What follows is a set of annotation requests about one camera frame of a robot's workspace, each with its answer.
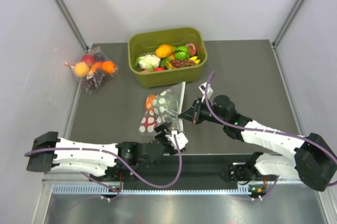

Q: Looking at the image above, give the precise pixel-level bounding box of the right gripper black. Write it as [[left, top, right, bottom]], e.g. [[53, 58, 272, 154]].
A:
[[179, 98, 227, 125]]

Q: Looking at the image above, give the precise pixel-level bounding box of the polka dot zip top bag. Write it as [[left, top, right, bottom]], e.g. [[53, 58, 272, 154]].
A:
[[138, 82, 186, 136]]

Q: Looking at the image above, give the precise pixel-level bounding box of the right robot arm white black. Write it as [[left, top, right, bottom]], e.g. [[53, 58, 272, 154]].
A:
[[179, 95, 336, 191]]

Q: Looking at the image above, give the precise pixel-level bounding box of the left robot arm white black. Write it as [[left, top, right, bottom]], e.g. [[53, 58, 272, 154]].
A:
[[25, 123, 188, 180]]

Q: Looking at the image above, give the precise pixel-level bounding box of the fake red fruit in bag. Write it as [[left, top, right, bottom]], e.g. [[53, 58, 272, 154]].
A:
[[138, 115, 162, 134]]

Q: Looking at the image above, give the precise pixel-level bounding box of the fake orange fruit in bag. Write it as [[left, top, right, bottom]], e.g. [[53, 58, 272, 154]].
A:
[[145, 95, 156, 111]]

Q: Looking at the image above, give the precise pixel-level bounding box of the fake purple grapes bunch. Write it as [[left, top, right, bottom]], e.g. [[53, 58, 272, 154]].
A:
[[170, 59, 195, 68]]

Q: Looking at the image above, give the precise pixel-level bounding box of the fake yellow banana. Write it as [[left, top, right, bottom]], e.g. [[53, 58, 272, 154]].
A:
[[189, 56, 201, 65]]

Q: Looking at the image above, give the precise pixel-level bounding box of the fake green apple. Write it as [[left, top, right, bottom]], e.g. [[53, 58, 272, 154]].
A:
[[175, 46, 190, 60]]

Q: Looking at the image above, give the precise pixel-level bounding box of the fake pink apple slice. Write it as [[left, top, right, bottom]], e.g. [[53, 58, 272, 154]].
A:
[[185, 43, 197, 56]]

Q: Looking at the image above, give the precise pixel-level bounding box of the fake cauliflower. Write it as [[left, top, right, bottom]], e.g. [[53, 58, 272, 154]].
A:
[[135, 54, 161, 72]]

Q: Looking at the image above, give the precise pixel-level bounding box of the fake orange mango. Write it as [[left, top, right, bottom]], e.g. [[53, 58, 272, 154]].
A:
[[155, 44, 174, 58]]

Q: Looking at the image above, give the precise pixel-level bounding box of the clear bag of fake fruit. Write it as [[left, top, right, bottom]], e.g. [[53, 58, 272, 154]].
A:
[[64, 46, 119, 94]]

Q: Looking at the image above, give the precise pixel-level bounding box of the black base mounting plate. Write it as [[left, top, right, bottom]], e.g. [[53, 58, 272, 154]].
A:
[[89, 152, 280, 190]]

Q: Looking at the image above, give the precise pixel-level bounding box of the green plastic bin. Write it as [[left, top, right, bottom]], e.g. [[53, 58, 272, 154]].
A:
[[128, 27, 207, 88]]

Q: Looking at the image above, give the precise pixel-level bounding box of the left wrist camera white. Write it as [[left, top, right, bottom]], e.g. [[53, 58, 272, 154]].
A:
[[165, 130, 189, 151]]

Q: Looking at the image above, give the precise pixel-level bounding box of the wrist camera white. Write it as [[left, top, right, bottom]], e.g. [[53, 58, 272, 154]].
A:
[[199, 82, 213, 100], [165, 130, 189, 151]]

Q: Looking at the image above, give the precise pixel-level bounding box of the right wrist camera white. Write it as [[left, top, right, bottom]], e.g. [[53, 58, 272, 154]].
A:
[[199, 82, 213, 100]]

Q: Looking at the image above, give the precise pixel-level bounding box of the grey slotted cable duct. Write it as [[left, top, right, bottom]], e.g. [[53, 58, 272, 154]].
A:
[[52, 184, 264, 196]]

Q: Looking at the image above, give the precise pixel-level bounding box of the right aluminium frame post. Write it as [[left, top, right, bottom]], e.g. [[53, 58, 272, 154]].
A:
[[271, 0, 305, 50]]

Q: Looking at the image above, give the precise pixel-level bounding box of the aluminium frame post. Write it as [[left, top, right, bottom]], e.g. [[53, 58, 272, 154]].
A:
[[54, 0, 89, 51], [271, 0, 305, 50]]

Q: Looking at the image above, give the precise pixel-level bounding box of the left aluminium frame post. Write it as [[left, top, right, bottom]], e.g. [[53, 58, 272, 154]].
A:
[[54, 0, 89, 51]]

